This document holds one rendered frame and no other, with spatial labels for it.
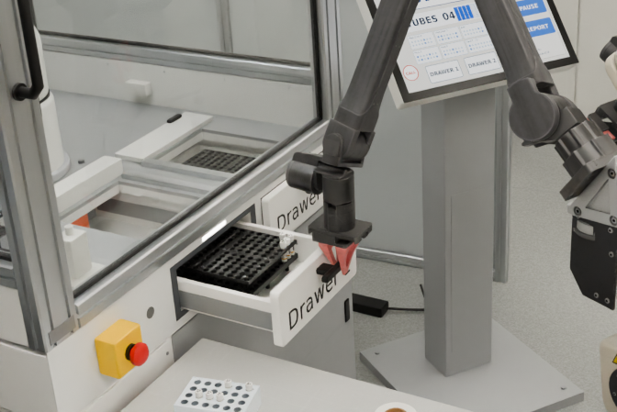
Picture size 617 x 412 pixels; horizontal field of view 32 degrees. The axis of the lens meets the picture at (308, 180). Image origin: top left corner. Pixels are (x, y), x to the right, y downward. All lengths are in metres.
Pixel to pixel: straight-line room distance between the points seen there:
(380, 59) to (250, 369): 0.60
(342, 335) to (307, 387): 0.78
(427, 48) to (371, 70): 0.81
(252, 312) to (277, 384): 0.13
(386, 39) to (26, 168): 0.64
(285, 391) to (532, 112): 0.65
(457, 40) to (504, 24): 0.96
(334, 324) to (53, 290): 1.05
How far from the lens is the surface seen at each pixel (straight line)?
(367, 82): 1.84
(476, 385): 3.13
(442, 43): 2.66
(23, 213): 1.63
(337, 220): 1.89
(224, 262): 2.01
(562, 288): 3.68
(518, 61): 1.70
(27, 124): 1.60
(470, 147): 2.84
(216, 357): 1.99
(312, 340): 2.52
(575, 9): 4.64
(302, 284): 1.91
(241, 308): 1.92
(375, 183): 3.71
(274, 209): 2.20
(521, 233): 4.02
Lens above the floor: 1.86
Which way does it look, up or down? 25 degrees down
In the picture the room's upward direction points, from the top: 4 degrees counter-clockwise
